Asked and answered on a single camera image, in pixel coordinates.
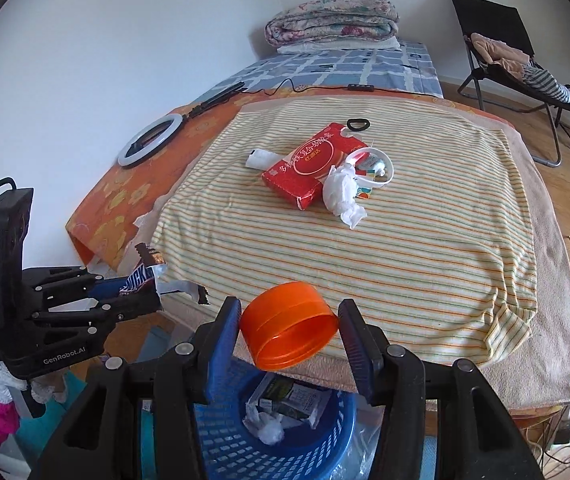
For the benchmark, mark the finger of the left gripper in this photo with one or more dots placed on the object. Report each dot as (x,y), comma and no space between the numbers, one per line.
(64,284)
(101,319)

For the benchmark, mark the striped yellow towel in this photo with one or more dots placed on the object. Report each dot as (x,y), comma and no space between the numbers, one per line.
(365,239)

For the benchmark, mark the orange plastic cap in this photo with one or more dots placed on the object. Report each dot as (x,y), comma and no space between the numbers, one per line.
(286,325)

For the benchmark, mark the white plastic bag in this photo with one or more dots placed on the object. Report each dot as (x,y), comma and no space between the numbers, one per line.
(266,427)

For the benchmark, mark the blue checked bedsheet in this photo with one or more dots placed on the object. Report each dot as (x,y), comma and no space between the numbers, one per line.
(406,68)

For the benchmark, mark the Snickers bar wrapper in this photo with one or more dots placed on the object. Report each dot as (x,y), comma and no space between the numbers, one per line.
(148,273)

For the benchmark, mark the clothes on chair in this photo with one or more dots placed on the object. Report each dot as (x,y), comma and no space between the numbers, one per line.
(501,59)

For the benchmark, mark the black folding chair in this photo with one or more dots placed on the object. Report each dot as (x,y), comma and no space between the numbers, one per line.
(500,22)

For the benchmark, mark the white wristband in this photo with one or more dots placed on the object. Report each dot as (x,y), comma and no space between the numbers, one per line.
(353,158)

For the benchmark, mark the red medicine box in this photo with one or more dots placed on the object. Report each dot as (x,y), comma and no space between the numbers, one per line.
(298,177)

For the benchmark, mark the light blue cream tube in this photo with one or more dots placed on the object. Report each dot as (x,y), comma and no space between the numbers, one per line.
(371,166)

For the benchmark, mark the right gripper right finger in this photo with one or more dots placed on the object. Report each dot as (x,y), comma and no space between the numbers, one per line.
(476,436)

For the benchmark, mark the white ring light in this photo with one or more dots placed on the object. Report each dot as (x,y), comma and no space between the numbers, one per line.
(151,139)

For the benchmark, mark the white tissue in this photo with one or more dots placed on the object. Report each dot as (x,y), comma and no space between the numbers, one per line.
(340,190)

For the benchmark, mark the gloved left hand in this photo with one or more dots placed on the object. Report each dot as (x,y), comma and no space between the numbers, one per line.
(42,389)

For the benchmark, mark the blue plastic trash basket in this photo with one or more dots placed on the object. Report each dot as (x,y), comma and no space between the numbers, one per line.
(230,451)

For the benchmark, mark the folded floral quilt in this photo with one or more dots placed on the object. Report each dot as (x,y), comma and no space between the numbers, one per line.
(327,20)

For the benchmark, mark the beige towel underneath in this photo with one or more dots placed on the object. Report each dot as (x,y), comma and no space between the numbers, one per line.
(540,309)

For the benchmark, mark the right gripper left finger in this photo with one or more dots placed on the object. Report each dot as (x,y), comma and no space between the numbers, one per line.
(100,435)

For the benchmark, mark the green white package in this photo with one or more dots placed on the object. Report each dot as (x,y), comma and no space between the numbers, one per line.
(294,402)

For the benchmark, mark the white pillow under quilt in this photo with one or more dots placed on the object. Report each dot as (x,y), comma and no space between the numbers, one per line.
(339,44)

